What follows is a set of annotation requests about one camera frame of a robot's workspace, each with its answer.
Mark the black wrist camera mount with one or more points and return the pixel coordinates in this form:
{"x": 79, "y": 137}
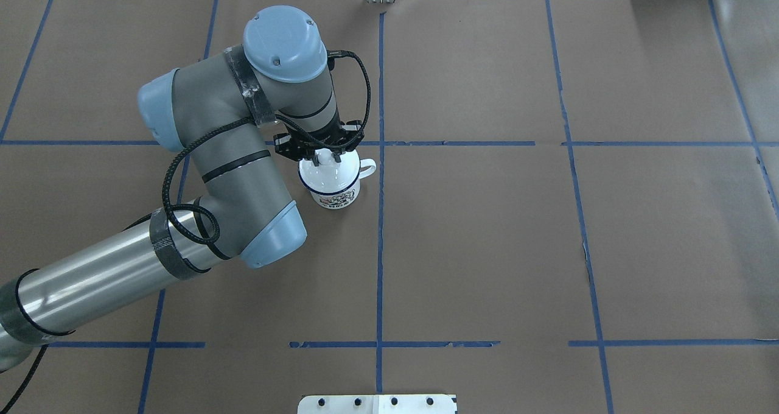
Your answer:
{"x": 296, "y": 147}

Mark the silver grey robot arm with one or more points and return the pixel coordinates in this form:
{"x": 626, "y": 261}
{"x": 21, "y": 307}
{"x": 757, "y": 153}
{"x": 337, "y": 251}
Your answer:
{"x": 222, "y": 197}

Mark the white enamel cup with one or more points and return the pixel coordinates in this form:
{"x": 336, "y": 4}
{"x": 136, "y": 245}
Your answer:
{"x": 345, "y": 198}

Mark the white cup lid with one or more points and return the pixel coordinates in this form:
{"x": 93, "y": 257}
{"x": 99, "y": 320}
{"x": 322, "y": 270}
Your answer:
{"x": 333, "y": 174}

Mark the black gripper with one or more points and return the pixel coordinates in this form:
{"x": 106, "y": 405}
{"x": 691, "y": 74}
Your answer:
{"x": 325, "y": 143}

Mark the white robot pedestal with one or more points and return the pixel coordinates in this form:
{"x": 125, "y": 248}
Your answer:
{"x": 397, "y": 403}

